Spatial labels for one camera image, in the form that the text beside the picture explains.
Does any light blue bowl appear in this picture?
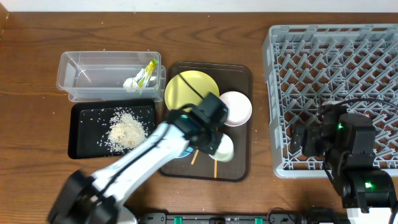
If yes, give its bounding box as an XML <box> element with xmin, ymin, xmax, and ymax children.
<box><xmin>177</xmin><ymin>147</ymin><xmax>193</xmax><ymax>159</ymax></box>

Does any white green cup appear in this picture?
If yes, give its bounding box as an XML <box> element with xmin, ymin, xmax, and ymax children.
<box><xmin>210</xmin><ymin>134</ymin><xmax>234</xmax><ymax>162</ymax></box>

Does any pink white bowl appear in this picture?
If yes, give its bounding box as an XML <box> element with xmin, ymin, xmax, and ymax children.
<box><xmin>220</xmin><ymin>91</ymin><xmax>252</xmax><ymax>127</ymax></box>

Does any pile of rice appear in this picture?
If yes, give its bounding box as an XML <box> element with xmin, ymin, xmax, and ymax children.
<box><xmin>97</xmin><ymin>107</ymin><xmax>154</xmax><ymax>155</ymax></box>

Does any green snack wrapper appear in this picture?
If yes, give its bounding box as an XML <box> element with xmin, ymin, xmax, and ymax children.
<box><xmin>137</xmin><ymin>58</ymin><xmax>158</xmax><ymax>88</ymax></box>

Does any white tissue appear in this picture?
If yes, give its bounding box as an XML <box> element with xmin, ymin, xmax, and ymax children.
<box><xmin>123</xmin><ymin>68</ymin><xmax>144</xmax><ymax>89</ymax></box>

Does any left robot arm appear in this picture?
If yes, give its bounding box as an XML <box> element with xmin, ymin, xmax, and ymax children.
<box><xmin>47</xmin><ymin>93</ymin><xmax>228</xmax><ymax>223</ymax></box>

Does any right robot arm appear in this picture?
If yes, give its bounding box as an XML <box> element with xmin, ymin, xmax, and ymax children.
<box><xmin>290</xmin><ymin>103</ymin><xmax>397</xmax><ymax>223</ymax></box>

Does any grey dishwasher rack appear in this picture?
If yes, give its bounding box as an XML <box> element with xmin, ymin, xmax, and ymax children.
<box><xmin>262</xmin><ymin>24</ymin><xmax>397</xmax><ymax>179</ymax></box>

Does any wooden chopstick left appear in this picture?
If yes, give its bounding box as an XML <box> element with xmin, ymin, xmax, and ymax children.
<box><xmin>191</xmin><ymin>149</ymin><xmax>199</xmax><ymax>165</ymax></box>

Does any wooden chopstick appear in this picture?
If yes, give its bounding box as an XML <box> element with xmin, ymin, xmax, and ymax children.
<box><xmin>214</xmin><ymin>160</ymin><xmax>218</xmax><ymax>179</ymax></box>
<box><xmin>191</xmin><ymin>149</ymin><xmax>199</xmax><ymax>165</ymax></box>

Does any wooden chopstick right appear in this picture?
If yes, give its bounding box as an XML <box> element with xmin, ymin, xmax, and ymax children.
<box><xmin>214</xmin><ymin>160</ymin><xmax>218</xmax><ymax>179</ymax></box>

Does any yellow plate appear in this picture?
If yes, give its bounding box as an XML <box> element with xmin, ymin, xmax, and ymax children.
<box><xmin>165</xmin><ymin>70</ymin><xmax>220</xmax><ymax>110</ymax></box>

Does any dark brown serving tray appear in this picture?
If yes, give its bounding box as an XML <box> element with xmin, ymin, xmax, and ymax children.
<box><xmin>159</xmin><ymin>62</ymin><xmax>252</xmax><ymax>182</ymax></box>

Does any black tray bin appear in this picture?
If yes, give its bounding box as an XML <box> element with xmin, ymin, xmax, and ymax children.
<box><xmin>68</xmin><ymin>99</ymin><xmax>156</xmax><ymax>159</ymax></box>

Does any clear plastic bin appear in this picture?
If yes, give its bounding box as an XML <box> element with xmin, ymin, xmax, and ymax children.
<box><xmin>57</xmin><ymin>51</ymin><xmax>166</xmax><ymax>102</ymax></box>

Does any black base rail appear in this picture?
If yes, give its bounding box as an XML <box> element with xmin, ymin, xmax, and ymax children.
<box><xmin>138</xmin><ymin>210</ymin><xmax>350</xmax><ymax>224</ymax></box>

